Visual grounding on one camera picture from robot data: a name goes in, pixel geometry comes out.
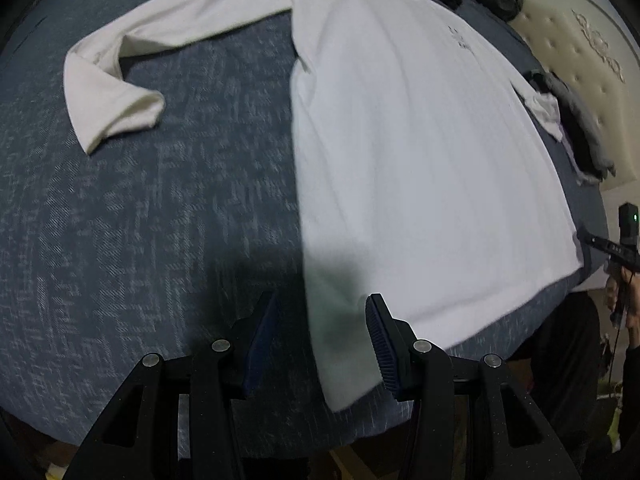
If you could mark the person's right hand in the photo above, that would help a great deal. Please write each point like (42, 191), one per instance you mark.
(632, 317)

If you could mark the white long-sleeve shirt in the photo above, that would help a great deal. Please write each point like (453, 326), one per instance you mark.
(425, 135)

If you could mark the bed with blue sheet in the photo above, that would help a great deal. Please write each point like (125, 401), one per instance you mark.
(150, 210)

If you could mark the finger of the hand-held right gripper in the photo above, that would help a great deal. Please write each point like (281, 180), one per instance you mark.
(592, 241)

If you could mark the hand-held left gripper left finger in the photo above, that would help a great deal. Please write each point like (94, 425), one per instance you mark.
(260, 342)

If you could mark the person's legs in black pants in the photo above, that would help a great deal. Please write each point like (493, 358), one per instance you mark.
(565, 360)

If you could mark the folded clothes stack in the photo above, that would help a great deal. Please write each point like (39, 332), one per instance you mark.
(580, 115)

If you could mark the cream tufted headboard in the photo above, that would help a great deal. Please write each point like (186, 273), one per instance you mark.
(575, 35)

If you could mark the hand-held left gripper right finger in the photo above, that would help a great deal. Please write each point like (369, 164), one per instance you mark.
(380, 342)

